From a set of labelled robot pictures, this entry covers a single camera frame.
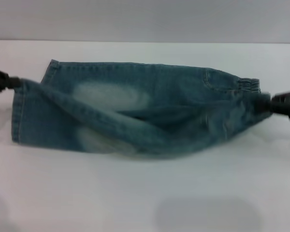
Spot blue denim shorts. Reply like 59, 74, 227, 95
11, 59, 274, 161

